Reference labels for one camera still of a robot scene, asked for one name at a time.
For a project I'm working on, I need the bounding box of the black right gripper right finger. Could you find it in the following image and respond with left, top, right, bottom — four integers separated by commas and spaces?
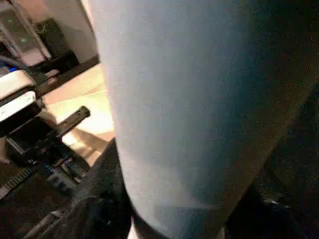
224, 183, 319, 239

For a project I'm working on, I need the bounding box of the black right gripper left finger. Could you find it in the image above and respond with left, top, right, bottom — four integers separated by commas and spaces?
24, 138, 136, 239

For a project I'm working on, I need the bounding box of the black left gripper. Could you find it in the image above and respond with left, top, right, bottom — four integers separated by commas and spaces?
4, 106, 92, 175

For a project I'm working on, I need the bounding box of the white plastic table top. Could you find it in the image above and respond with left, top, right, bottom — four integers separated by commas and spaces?
42, 63, 118, 168

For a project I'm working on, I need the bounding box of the white plastic table leg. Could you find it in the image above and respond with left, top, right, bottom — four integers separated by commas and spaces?
84, 0, 319, 239

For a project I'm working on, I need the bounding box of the black work mat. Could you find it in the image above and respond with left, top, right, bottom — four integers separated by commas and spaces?
0, 119, 319, 239

